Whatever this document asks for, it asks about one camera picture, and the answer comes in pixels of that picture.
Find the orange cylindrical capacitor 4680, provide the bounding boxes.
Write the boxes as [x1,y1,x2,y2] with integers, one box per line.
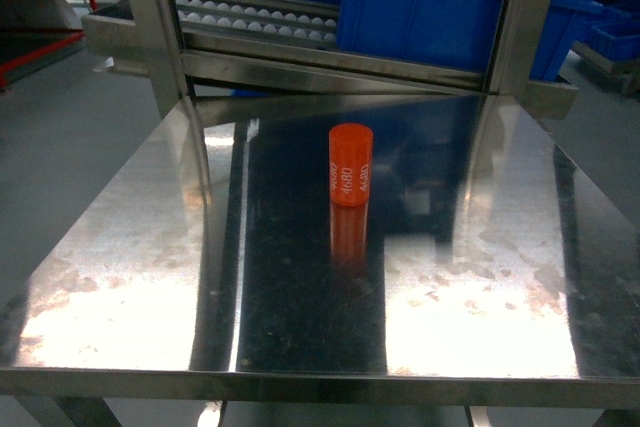
[328,123,373,207]

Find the blue plastic bin right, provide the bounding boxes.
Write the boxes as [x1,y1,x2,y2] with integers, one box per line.
[337,0,600,81]

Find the blue bins on shelf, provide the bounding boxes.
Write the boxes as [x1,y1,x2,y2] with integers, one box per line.
[588,18,640,61]

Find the stainless steel rack frame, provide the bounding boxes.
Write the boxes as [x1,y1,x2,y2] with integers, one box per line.
[82,0,551,114]

